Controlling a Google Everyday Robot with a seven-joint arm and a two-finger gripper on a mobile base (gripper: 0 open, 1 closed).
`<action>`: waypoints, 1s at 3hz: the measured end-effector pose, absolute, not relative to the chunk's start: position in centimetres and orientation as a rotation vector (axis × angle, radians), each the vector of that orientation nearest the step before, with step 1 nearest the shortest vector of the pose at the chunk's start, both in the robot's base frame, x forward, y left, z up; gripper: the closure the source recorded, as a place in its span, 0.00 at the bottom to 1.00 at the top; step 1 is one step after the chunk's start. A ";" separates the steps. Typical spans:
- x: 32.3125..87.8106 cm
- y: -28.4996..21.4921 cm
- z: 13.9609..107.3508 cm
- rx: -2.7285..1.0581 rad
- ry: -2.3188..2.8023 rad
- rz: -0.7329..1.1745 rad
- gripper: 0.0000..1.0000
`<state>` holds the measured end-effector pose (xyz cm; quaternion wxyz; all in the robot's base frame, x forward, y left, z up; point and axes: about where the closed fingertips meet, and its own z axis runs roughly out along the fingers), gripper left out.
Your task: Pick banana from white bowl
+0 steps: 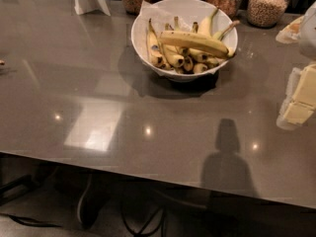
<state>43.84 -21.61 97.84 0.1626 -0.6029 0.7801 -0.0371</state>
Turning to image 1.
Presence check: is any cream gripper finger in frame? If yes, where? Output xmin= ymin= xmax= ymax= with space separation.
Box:
xmin=286 ymin=63 xmax=316 ymax=109
xmin=276 ymin=99 xmax=315 ymax=130

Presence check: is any yellow banana at left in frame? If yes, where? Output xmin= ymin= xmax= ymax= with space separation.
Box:
xmin=146 ymin=20 xmax=165 ymax=68

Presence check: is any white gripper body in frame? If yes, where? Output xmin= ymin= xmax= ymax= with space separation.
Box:
xmin=298 ymin=2 xmax=316 ymax=60

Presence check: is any white plastic wrapped item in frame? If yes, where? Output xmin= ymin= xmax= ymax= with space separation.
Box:
xmin=276 ymin=16 xmax=304 ymax=44

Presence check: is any large yellow top banana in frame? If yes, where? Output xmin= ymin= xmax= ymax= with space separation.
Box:
xmin=158 ymin=31 xmax=229 ymax=58

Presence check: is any white paper bowl liner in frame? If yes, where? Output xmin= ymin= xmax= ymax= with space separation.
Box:
xmin=135 ymin=0 xmax=186 ymax=51

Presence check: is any yellow banana bunch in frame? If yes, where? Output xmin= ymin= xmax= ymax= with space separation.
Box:
xmin=159 ymin=7 xmax=241 ymax=75

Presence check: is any glass jar of chickpeas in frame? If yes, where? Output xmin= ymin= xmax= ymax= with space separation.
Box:
xmin=247 ymin=0 xmax=289 ymax=28

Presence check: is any black floor cable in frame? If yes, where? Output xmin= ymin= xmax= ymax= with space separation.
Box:
xmin=0 ymin=181 xmax=169 ymax=237

